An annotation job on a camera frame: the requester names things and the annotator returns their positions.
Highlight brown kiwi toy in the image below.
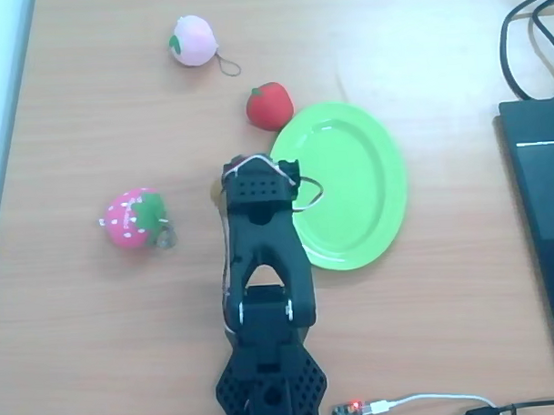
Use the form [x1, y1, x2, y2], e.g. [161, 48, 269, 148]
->
[208, 179, 227, 207]

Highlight green oval plate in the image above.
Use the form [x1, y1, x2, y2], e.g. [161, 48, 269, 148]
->
[267, 99, 411, 274]

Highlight red tomato toy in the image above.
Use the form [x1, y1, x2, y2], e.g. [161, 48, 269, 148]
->
[246, 80, 297, 132]

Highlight pink strawberry toy with bell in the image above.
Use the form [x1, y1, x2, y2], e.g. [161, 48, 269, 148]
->
[96, 186, 179, 252]

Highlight circuit board with red LED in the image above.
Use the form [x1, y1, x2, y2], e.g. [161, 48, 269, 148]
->
[329, 397, 375, 415]

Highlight black laptop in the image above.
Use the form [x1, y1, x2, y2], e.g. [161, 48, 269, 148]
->
[495, 97, 554, 383]

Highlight white servo wire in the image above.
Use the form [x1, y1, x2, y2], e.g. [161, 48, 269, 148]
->
[217, 152, 330, 333]

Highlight pink peach toy with strap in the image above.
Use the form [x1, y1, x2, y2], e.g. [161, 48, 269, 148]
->
[166, 12, 242, 80]

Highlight thick black cable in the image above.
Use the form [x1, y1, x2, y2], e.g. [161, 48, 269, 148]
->
[499, 0, 554, 103]

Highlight white USB cable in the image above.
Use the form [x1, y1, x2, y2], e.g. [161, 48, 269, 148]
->
[363, 390, 499, 415]

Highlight thin black cable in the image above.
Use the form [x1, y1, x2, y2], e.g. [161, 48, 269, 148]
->
[528, 0, 554, 100]

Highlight black cable with plug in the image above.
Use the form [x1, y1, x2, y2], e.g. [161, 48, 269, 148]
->
[456, 400, 554, 415]

